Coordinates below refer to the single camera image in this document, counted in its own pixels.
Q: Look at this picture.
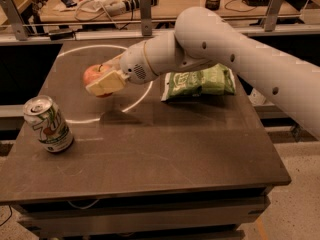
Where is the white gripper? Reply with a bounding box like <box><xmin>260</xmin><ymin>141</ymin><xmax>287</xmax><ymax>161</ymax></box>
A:
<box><xmin>85</xmin><ymin>42</ymin><xmax>157</xmax><ymax>96</ymax></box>

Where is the red apple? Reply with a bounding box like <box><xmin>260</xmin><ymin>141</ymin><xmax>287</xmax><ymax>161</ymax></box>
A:
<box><xmin>83</xmin><ymin>64</ymin><xmax>111</xmax><ymax>86</ymax></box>

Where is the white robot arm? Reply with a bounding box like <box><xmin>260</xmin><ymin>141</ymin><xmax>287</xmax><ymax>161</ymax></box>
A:
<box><xmin>86</xmin><ymin>7</ymin><xmax>320</xmax><ymax>139</ymax></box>

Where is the white 7up can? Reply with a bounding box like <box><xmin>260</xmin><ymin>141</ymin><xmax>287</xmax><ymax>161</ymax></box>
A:
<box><xmin>23</xmin><ymin>95</ymin><xmax>73</xmax><ymax>153</ymax></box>

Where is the green chip bag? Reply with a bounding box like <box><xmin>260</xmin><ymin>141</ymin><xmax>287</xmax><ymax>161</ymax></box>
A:
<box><xmin>162</xmin><ymin>64</ymin><xmax>236</xmax><ymax>101</ymax></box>

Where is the black mesh cup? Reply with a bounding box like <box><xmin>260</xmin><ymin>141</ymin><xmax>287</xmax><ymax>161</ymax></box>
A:
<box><xmin>205</xmin><ymin>0</ymin><xmax>221</xmax><ymax>11</ymax></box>

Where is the middle metal bracket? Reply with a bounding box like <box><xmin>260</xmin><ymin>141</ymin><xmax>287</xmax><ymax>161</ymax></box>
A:
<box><xmin>140</xmin><ymin>0</ymin><xmax>152</xmax><ymax>36</ymax></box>

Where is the metal bracket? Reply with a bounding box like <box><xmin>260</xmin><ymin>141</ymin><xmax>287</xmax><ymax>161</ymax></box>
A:
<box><xmin>0</xmin><ymin>0</ymin><xmax>28</xmax><ymax>41</ymax></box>
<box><xmin>262</xmin><ymin>0</ymin><xmax>284</xmax><ymax>32</ymax></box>
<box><xmin>140</xmin><ymin>0</ymin><xmax>152</xmax><ymax>36</ymax></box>

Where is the left metal bracket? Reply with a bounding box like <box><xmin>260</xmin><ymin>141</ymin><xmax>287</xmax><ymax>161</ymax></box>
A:
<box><xmin>0</xmin><ymin>0</ymin><xmax>28</xmax><ymax>41</ymax></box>

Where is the metal table drawer frame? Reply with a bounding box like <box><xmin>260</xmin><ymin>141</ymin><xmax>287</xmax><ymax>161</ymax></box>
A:
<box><xmin>17</xmin><ymin>186</ymin><xmax>270</xmax><ymax>238</ymax></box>

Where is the right metal bracket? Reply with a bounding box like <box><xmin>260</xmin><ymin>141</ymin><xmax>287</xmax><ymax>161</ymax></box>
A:
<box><xmin>262</xmin><ymin>0</ymin><xmax>284</xmax><ymax>32</ymax></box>

